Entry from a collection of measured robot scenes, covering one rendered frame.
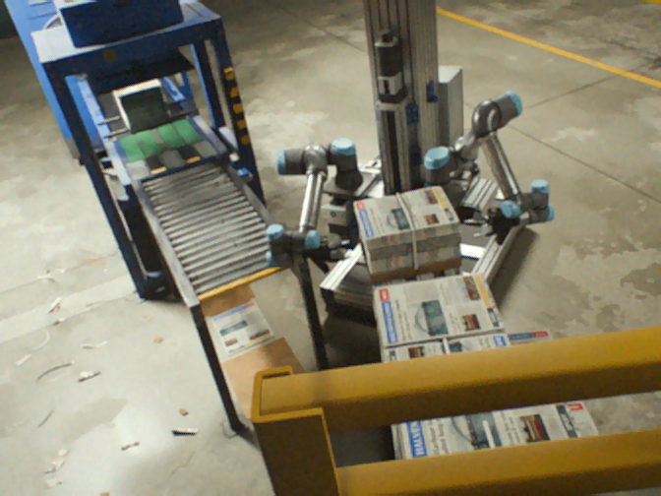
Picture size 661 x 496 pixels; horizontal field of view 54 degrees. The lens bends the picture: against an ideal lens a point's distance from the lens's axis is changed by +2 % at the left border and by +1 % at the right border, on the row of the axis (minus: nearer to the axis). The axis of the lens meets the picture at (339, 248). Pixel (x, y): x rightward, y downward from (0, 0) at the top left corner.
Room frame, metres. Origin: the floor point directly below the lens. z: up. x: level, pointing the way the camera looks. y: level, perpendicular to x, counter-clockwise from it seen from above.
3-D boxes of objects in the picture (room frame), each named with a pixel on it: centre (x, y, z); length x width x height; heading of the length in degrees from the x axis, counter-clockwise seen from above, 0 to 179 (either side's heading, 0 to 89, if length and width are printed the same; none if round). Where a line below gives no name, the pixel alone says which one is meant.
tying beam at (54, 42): (3.82, 0.98, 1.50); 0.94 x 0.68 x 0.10; 110
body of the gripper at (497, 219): (2.27, -0.71, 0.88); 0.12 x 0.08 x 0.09; 90
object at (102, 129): (4.88, 1.37, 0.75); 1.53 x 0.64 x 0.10; 20
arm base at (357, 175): (2.93, -0.11, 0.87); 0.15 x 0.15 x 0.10
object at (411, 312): (1.58, -0.28, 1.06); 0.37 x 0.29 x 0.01; 88
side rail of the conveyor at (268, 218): (2.95, 0.40, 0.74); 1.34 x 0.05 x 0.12; 20
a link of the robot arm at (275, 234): (2.26, 0.24, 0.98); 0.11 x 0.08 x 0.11; 72
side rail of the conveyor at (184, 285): (2.77, 0.87, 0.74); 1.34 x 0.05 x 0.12; 20
